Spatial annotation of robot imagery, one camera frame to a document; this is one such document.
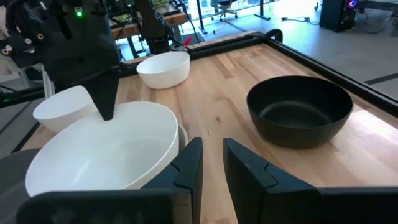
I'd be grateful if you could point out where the silver aluminium profile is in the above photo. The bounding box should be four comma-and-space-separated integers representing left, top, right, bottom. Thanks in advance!
42, 70, 56, 99

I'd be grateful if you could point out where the black desk leg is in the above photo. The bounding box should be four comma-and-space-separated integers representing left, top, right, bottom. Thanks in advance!
253, 0, 271, 21

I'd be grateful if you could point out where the green potted plant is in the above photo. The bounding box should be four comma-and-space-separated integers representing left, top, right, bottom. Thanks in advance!
151, 0, 171, 10

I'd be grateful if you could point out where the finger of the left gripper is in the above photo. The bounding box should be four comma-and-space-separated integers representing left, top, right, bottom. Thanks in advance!
81, 67, 121, 122

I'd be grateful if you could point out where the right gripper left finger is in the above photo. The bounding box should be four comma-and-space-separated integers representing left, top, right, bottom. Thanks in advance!
141, 136, 204, 224

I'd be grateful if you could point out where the black office chair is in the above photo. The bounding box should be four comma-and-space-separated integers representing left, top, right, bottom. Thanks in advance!
211, 0, 239, 22

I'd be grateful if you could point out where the light grey bowl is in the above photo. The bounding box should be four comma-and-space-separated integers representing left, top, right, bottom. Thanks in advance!
177, 123, 190, 152

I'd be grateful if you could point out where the black bowl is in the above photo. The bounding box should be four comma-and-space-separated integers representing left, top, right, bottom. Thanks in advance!
246, 75, 354, 150

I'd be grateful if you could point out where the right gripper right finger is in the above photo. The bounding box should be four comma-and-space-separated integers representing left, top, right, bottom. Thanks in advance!
223, 138, 319, 224

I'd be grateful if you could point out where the black aluminium table frame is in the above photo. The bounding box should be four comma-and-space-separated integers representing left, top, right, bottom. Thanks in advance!
0, 28, 398, 118

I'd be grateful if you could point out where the white bowl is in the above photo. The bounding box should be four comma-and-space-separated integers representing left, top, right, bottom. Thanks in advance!
32, 85, 99, 134
136, 50, 191, 90
25, 101, 180, 198

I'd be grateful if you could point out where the black computer tower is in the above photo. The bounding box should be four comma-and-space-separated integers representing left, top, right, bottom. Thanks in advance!
319, 0, 359, 34

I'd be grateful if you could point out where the wooden workbench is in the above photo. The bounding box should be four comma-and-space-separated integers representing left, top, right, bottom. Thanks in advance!
110, 11, 190, 60

